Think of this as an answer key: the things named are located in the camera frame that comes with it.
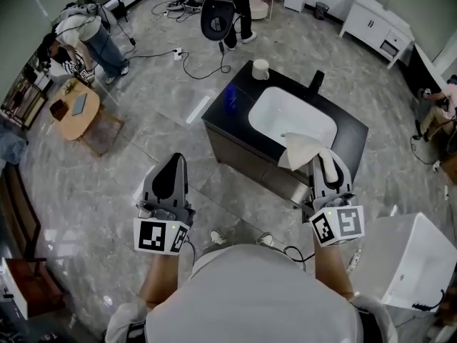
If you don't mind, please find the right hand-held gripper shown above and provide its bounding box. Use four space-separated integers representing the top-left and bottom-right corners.
302 148 366 249

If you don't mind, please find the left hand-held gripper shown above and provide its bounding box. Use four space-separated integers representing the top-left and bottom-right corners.
132 151 197 257

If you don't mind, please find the white terry cloth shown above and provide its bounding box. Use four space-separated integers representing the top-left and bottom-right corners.
277 131 341 184

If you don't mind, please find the person's right forearm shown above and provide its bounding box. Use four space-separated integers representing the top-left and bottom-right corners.
313 240 356 302

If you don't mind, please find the person's left forearm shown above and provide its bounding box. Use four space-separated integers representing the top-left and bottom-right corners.
138 252 179 311

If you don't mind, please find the black countertop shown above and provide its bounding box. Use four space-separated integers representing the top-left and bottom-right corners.
201 59 370 192

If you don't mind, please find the person's left shoe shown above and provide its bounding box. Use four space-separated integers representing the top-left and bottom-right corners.
209 228 228 247

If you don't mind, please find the white floor tape strip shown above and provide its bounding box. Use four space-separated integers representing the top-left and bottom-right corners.
185 95 212 125

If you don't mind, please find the white rectangular ceramic basin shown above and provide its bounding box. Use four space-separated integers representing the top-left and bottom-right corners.
351 212 453 311

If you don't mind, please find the black faucet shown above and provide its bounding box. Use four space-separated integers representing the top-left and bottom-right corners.
308 69 326 95

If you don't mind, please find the light wooden coffee table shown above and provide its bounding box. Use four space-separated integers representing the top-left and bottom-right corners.
49 78 125 157

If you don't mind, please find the blue bottle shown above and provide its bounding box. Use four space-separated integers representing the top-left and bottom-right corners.
221 82 239 116

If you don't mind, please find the grey laptop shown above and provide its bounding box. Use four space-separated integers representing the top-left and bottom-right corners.
70 92 89 117

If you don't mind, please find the person's white shirt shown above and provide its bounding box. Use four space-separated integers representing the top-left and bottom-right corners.
104 244 400 343

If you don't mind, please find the small brown box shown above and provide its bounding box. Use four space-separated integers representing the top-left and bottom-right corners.
49 99 69 121

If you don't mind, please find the white mug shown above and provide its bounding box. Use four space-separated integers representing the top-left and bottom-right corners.
251 58 271 81

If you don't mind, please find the black shower fitting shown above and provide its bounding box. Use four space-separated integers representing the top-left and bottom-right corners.
411 289 446 313

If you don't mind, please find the white vanity unit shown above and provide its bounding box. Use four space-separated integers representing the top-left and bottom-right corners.
338 0 416 70

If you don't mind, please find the dark shelf rack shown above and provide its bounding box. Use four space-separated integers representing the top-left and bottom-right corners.
0 66 50 130

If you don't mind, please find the small grey trash bin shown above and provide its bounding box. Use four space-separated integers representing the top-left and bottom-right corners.
314 1 330 21

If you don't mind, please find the round white side table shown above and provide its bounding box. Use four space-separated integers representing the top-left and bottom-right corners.
248 0 278 22

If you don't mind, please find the grey roller blind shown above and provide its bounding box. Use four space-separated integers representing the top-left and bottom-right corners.
371 0 457 64

